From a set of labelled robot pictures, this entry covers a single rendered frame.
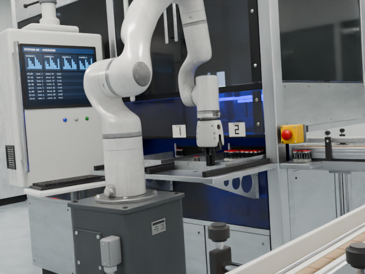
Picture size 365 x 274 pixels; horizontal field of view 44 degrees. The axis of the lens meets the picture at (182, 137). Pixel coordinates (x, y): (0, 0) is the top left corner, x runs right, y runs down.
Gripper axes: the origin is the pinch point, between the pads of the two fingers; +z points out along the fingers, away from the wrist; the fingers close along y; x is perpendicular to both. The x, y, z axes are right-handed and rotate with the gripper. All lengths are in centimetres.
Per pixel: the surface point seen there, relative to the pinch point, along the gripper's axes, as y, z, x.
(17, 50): 86, -51, 29
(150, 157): 54, 1, -19
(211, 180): -10.1, 5.5, 12.3
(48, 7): 95, -75, 7
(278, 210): -11.3, 22.3, -28.3
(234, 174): -10.9, 4.8, 0.1
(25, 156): 86, -2, 28
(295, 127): -21.0, -10.9, -26.5
